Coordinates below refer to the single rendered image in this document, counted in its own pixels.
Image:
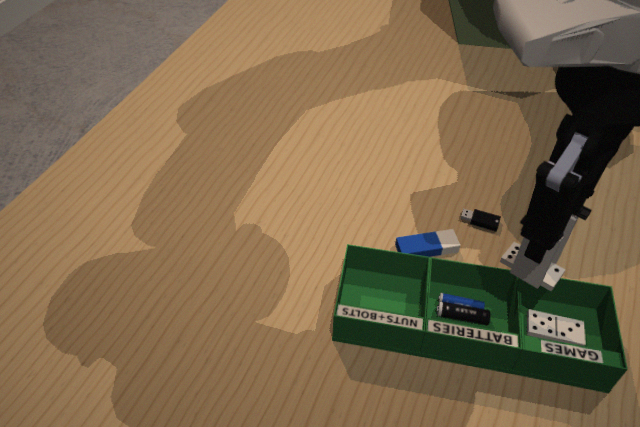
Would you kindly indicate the green three-compartment bin rack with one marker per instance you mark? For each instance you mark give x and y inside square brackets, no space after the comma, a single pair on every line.
[384,299]

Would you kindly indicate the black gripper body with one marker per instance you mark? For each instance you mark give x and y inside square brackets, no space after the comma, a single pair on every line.
[601,99]

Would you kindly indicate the blue battery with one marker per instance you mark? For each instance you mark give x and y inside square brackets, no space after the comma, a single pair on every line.
[461,301]

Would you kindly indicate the blue and white eraser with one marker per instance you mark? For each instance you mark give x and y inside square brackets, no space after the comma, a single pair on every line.
[429,244]

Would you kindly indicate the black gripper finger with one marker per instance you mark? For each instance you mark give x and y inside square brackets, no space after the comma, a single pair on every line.
[581,211]
[557,191]

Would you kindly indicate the white domino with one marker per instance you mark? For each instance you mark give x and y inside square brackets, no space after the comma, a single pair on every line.
[552,276]
[557,328]

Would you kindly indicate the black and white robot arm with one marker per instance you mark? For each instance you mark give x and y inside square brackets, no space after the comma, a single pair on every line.
[572,33]

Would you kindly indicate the black usb stick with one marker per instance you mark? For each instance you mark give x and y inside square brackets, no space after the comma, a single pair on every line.
[482,219]

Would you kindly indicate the black aa battery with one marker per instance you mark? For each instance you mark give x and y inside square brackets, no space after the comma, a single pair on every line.
[464,313]

